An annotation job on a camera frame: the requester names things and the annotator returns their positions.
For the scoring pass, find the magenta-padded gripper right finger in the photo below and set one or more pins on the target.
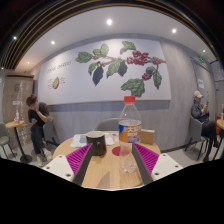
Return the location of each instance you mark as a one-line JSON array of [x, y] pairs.
[[165, 165]]

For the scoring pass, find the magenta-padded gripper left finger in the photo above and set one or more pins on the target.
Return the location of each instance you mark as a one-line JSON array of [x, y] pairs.
[[56, 166]]

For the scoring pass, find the clear red-capped water bottle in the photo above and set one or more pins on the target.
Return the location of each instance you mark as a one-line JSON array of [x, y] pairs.
[[129, 133]]

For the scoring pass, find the tan cardboard box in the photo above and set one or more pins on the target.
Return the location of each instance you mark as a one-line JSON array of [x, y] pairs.
[[147, 136]]

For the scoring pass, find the grey padded chair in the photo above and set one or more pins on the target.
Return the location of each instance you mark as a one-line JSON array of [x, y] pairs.
[[3, 133], [108, 125], [196, 128], [49, 131]]

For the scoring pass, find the person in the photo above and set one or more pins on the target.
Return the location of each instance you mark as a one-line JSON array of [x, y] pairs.
[[36, 130], [200, 113]]

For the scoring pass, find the flat round red coaster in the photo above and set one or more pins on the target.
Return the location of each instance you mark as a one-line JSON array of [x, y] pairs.
[[115, 151]]

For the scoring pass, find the small round wooden side table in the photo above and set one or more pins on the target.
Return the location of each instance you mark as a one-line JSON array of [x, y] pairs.
[[15, 125]]

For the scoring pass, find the small clear bottle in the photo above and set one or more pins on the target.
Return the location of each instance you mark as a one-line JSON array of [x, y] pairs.
[[17, 117]]

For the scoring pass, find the green exit sign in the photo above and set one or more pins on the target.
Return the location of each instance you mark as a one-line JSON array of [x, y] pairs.
[[201, 59]]

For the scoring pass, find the round ceiling lights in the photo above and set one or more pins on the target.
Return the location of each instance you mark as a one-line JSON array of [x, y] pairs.
[[109, 22]]

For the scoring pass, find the coffee branch wall mural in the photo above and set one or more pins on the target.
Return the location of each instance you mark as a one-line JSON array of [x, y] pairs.
[[73, 83]]

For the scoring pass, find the white wall notice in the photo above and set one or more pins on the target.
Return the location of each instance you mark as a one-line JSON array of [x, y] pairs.
[[200, 83]]

